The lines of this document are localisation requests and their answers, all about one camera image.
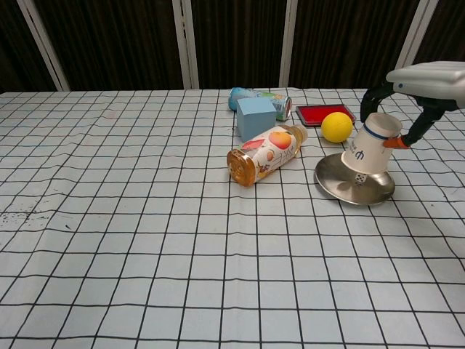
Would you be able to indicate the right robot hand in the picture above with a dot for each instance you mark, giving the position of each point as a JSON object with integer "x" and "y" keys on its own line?
{"x": 432, "y": 81}

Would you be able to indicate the white paper cup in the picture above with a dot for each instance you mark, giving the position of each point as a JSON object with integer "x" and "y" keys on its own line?
{"x": 368, "y": 149}

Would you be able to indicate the white die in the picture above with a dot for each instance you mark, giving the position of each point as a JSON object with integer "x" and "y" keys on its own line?
{"x": 360, "y": 179}

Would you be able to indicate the red flat tray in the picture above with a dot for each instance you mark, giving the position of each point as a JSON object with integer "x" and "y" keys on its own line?
{"x": 312, "y": 113}

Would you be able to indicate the silver metal plate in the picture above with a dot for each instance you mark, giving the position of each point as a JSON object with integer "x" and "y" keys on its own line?
{"x": 334, "y": 181}

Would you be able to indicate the yellow ball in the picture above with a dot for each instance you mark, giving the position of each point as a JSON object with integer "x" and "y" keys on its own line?
{"x": 337, "y": 127}

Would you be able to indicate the blue green drink can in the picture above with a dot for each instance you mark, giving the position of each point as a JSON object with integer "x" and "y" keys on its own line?
{"x": 281, "y": 105}

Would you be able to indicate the light blue cube box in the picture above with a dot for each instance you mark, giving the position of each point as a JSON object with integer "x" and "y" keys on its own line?
{"x": 256, "y": 120}

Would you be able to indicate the peach juice bottle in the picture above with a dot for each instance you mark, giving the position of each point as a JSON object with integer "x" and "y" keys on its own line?
{"x": 261, "y": 156}

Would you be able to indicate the checkered tablecloth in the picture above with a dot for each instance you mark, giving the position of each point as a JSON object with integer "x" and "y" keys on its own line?
{"x": 145, "y": 236}

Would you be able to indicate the white frame post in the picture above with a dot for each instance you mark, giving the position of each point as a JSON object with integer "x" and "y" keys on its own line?
{"x": 185, "y": 47}
{"x": 43, "y": 47}
{"x": 416, "y": 36}
{"x": 290, "y": 47}

